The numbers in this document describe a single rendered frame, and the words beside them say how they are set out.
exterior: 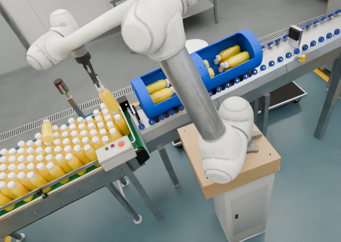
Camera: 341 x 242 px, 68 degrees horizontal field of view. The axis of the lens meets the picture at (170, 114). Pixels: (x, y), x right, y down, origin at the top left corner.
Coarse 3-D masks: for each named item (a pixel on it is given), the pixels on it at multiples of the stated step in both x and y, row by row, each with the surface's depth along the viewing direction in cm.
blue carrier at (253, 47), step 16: (240, 32) 172; (208, 48) 180; (224, 48) 189; (256, 48) 167; (240, 64) 167; (256, 64) 174; (144, 80) 177; (208, 80) 164; (224, 80) 170; (144, 96) 155; (176, 96) 161; (144, 112) 179; (160, 112) 165
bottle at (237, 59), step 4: (244, 52) 174; (236, 56) 173; (240, 56) 172; (244, 56) 172; (248, 56) 173; (228, 60) 173; (232, 60) 171; (236, 60) 172; (240, 60) 172; (244, 60) 174; (232, 64) 172; (236, 64) 173
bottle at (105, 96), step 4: (100, 92) 139; (104, 92) 139; (108, 92) 141; (100, 96) 140; (104, 96) 140; (108, 96) 141; (112, 96) 144; (104, 100) 141; (108, 100) 142; (112, 100) 144; (108, 104) 143; (112, 104) 144; (116, 104) 147; (108, 108) 146; (112, 108) 146; (116, 108) 148; (112, 112) 148
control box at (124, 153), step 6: (120, 138) 149; (126, 138) 148; (108, 144) 147; (114, 144) 146; (126, 144) 145; (96, 150) 146; (102, 150) 145; (108, 150) 144; (114, 150) 143; (120, 150) 142; (126, 150) 143; (132, 150) 145; (102, 156) 142; (108, 156) 141; (114, 156) 142; (120, 156) 144; (126, 156) 146; (132, 156) 148; (102, 162) 141; (108, 162) 143; (114, 162) 145; (120, 162) 147; (108, 168) 146
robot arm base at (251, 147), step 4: (252, 132) 126; (256, 132) 126; (260, 132) 126; (252, 136) 124; (256, 136) 125; (260, 136) 126; (252, 140) 124; (248, 144) 121; (252, 144) 123; (248, 148) 122; (252, 148) 121; (256, 148) 121; (248, 152) 122; (252, 152) 122; (256, 152) 122
